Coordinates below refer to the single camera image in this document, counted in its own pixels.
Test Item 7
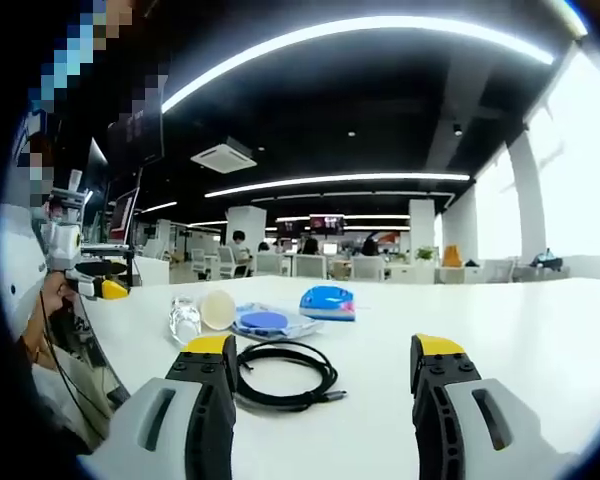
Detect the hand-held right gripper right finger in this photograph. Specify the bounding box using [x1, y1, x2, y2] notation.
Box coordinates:
[410, 333, 584, 480]

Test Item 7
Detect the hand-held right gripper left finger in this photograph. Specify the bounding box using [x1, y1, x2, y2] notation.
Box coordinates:
[86, 333, 239, 480]

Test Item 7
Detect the clear plastic cup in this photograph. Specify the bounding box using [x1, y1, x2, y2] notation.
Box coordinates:
[168, 294, 203, 347]

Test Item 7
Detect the cream paper cup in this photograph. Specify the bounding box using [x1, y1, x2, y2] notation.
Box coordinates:
[198, 290, 238, 332]

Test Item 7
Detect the blue round pads packet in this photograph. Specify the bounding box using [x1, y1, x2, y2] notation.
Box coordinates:
[231, 300, 327, 342]

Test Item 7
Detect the person's left hand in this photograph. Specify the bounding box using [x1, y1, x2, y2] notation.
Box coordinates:
[41, 273, 80, 315]

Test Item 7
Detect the desk monitor with red screen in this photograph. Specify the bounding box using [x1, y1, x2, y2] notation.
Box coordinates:
[107, 186, 142, 247]

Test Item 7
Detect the white table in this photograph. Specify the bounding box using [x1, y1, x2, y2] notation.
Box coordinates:
[74, 273, 600, 480]

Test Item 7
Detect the white office chair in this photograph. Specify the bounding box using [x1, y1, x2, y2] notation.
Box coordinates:
[294, 253, 329, 280]
[351, 255, 387, 281]
[215, 245, 247, 280]

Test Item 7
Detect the black hanging display screen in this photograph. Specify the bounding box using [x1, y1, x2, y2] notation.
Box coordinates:
[105, 97, 166, 167]

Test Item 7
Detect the ceiling air conditioner unit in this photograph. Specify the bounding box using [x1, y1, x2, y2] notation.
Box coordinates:
[189, 135, 259, 175]

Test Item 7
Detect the hanging screen with red picture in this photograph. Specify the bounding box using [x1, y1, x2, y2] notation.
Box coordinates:
[308, 213, 347, 236]

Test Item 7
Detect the long curved ceiling light strip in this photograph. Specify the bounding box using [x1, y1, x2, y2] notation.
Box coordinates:
[161, 14, 556, 114]

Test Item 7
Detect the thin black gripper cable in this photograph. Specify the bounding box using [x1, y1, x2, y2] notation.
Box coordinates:
[37, 288, 106, 436]

